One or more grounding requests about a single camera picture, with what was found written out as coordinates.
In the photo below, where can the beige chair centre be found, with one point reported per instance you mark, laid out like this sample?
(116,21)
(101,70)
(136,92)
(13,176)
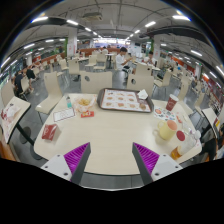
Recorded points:
(93,82)

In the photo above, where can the small clear bottle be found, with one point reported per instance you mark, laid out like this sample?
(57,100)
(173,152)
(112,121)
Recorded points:
(68,101)

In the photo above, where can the brown food tray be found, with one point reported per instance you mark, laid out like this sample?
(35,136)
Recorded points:
(123,100)

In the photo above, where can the beige chair left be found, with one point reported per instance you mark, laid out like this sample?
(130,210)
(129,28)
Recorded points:
(54,94)

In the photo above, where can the left side table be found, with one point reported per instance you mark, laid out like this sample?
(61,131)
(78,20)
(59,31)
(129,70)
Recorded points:
(11,117)

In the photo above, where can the white crumpled napkin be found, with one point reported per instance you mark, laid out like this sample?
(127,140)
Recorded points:
(142,94)

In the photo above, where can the beige chair right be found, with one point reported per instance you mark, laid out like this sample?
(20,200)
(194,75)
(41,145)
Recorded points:
(140,82)

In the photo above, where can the small red sauce packet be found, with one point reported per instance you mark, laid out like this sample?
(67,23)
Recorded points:
(87,114)

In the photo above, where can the clear plastic water bottle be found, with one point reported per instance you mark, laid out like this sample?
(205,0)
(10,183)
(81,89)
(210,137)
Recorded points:
(191,141)

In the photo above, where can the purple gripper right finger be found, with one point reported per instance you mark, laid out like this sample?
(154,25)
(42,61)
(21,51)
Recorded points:
(153,166)

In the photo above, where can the red snack packet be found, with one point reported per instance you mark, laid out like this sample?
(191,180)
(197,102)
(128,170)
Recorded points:
(49,132)

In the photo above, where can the white paper card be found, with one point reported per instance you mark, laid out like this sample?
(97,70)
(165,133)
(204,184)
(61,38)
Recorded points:
(63,114)

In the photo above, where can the yellow mug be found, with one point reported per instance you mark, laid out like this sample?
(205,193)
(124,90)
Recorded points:
(165,129)

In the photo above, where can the person in white shirt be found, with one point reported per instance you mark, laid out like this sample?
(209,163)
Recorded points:
(121,62)

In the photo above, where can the plastic bag with fries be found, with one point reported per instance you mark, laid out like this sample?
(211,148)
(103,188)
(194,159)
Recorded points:
(84,103)

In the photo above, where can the beige chair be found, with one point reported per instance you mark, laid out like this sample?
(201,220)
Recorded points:
(54,94)
(140,82)
(93,82)

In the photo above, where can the person in black seated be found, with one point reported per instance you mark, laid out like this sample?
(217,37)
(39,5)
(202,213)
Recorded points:
(20,83)

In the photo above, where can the red paper cup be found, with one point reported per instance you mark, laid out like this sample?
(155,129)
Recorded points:
(171,102)

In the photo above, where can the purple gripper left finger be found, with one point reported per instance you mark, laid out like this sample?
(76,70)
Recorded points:
(71,165)

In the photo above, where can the colourful sticker sheet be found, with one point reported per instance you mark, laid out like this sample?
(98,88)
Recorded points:
(164,114)

